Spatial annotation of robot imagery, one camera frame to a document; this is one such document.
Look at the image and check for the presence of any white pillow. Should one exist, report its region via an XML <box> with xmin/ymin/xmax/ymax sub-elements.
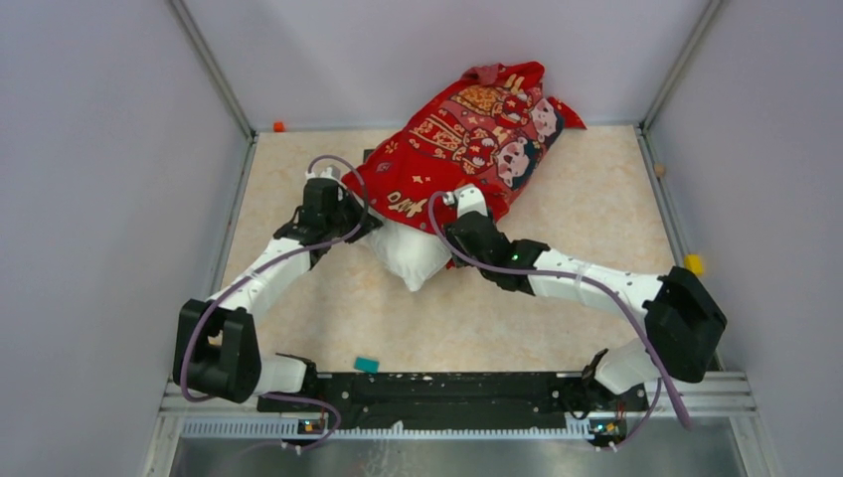
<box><xmin>364</xmin><ymin>212</ymin><xmax>451</xmax><ymax>292</ymax></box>

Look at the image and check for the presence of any red patterned pillowcase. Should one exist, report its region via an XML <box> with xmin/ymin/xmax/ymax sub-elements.
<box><xmin>342</xmin><ymin>62</ymin><xmax>586</xmax><ymax>233</ymax></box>

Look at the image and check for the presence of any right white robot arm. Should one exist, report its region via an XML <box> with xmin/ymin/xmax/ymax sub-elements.
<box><xmin>436</xmin><ymin>212</ymin><xmax>728</xmax><ymax>409</ymax></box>

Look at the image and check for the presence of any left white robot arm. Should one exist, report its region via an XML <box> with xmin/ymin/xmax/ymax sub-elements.
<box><xmin>172</xmin><ymin>178</ymin><xmax>383</xmax><ymax>411</ymax></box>

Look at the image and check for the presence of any teal small block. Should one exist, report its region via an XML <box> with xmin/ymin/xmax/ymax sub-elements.
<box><xmin>353</xmin><ymin>357</ymin><xmax>380</xmax><ymax>374</ymax></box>

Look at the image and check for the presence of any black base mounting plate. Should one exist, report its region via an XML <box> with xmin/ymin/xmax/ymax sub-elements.
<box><xmin>256</xmin><ymin>372</ymin><xmax>648</xmax><ymax>430</ymax></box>

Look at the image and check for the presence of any yellow small block right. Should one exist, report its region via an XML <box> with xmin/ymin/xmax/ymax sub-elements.
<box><xmin>683</xmin><ymin>253</ymin><xmax>705</xmax><ymax>276</ymax></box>

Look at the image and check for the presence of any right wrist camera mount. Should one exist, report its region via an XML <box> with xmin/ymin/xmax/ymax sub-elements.
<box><xmin>442</xmin><ymin>185</ymin><xmax>490</xmax><ymax>218</ymax></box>

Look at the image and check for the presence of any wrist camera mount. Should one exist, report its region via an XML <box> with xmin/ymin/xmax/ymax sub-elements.
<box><xmin>442</xmin><ymin>185</ymin><xmax>490</xmax><ymax>218</ymax></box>
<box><xmin>305</xmin><ymin>166</ymin><xmax>342</xmax><ymax>182</ymax></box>

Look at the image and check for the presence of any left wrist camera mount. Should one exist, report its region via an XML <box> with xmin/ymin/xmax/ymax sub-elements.
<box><xmin>305</xmin><ymin>166</ymin><xmax>342</xmax><ymax>182</ymax></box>

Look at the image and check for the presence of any aluminium front rail frame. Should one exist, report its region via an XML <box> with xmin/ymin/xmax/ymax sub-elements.
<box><xmin>142</xmin><ymin>371</ymin><xmax>783</xmax><ymax>476</ymax></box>

